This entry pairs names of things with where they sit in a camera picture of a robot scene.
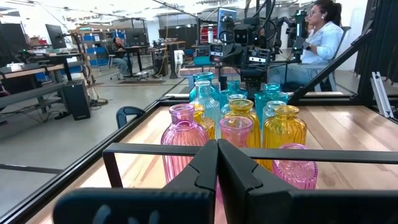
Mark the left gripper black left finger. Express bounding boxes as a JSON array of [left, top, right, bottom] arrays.
[[52, 139, 218, 224]]

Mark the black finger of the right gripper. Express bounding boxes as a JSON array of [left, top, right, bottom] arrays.
[[244, 74, 255, 94], [254, 74, 265, 94]]

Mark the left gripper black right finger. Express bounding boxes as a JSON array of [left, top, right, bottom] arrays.
[[218, 139, 398, 224]]

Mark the small clear glass vase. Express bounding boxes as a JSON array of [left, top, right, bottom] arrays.
[[221, 93, 248, 116]]

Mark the yellow ribbed glass vase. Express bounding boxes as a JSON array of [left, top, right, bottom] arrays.
[[224, 98, 262, 149], [262, 105, 308, 171]]

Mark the clear ribbed oval glass vase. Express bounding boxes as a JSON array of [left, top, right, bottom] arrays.
[[262, 100, 287, 125]]

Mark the pink ribbed oval glass vase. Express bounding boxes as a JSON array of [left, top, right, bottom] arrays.
[[272, 142, 318, 190]]

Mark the tall clear ribbed glass vase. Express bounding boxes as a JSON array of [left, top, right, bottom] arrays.
[[190, 80, 221, 139]]

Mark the pink fluted glass vase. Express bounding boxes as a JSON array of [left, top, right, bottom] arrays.
[[216, 116, 254, 203]]

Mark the yellow honeycomb glass vase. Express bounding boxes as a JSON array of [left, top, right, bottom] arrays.
[[192, 104, 216, 140]]

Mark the pink ribbed round glass vase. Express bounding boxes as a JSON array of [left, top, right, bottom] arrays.
[[160, 103, 210, 184]]

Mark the blue screen monitor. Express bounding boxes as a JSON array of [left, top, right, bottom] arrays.
[[216, 7, 238, 35]]

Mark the person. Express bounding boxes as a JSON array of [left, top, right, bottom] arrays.
[[267, 0, 345, 91], [110, 36, 135, 77]]

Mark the black computer monitor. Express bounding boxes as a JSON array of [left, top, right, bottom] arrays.
[[45, 24, 68, 50], [124, 27, 149, 47], [0, 22, 30, 65]]

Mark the silver aluminium extrusion piece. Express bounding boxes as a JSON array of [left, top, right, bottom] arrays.
[[369, 71, 395, 119]]

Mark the black computer tower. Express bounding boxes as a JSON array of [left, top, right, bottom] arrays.
[[61, 78, 92, 121]]

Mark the blue storage bin rack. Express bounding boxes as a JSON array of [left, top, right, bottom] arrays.
[[82, 30, 108, 68]]

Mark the wooden top desk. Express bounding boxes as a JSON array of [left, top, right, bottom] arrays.
[[0, 62, 66, 82]]

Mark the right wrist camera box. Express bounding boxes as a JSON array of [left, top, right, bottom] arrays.
[[247, 55, 271, 65]]

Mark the wood shelf with black frame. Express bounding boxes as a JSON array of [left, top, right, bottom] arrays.
[[102, 142, 398, 190]]

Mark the black rail clamp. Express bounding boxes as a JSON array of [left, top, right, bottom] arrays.
[[116, 106, 147, 130]]

